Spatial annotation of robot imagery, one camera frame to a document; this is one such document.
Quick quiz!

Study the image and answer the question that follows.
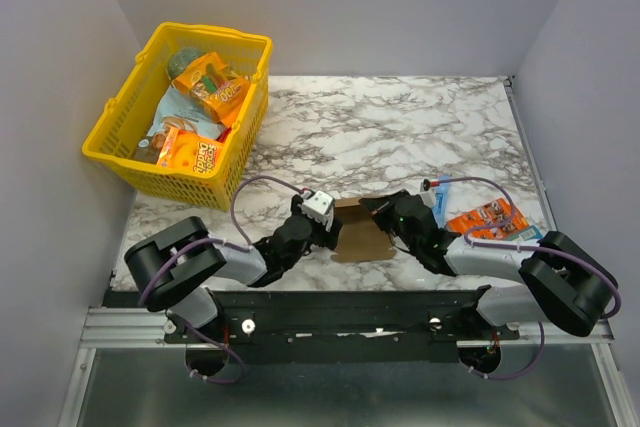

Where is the orange sponge daddy package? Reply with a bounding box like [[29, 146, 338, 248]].
[[156, 127, 223, 175]]

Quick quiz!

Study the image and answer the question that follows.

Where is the brown cardboard paper box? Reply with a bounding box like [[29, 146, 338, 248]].
[[331, 198, 396, 263]]

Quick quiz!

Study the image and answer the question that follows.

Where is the orange gummy candy bag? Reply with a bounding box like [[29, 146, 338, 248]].
[[171, 51, 251, 128]]

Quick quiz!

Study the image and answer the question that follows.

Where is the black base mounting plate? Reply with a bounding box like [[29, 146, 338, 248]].
[[164, 289, 521, 364]]

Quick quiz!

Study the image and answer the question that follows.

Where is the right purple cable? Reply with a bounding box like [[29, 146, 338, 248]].
[[430, 176, 623, 320]]

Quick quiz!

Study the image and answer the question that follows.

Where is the purple cable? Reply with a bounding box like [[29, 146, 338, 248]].
[[137, 175, 313, 309], [430, 176, 623, 320]]

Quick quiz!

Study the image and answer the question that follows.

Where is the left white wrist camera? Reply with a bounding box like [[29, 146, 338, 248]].
[[292, 188, 335, 232]]

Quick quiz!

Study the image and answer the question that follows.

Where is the green round scouring pad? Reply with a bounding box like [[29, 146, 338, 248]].
[[167, 47, 206, 81]]

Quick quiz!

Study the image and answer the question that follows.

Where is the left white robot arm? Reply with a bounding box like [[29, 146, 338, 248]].
[[124, 214, 342, 342]]

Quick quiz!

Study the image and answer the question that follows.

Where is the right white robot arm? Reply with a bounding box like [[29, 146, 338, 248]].
[[359, 190, 621, 339]]

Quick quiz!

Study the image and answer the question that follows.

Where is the light blue snack bag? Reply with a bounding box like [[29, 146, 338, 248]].
[[146, 87, 226, 150]]

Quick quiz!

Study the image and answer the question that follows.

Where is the teal white small packet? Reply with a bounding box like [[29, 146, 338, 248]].
[[517, 225, 543, 241]]

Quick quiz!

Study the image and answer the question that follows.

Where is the yellow plastic basket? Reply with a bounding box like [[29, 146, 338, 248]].
[[82, 22, 273, 211]]

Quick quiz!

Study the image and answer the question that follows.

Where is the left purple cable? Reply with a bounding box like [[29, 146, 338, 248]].
[[137, 175, 313, 309]]

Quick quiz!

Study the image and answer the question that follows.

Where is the blue rectangular pack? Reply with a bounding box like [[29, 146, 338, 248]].
[[432, 175, 450, 227]]

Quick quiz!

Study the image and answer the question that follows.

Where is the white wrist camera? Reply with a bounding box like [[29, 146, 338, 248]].
[[418, 179, 437, 208], [292, 188, 335, 232]]

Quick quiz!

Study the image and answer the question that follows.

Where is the orange snack box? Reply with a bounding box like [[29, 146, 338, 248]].
[[446, 198, 530, 240]]

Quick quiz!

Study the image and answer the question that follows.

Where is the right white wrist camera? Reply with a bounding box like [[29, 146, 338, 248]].
[[418, 179, 437, 208]]

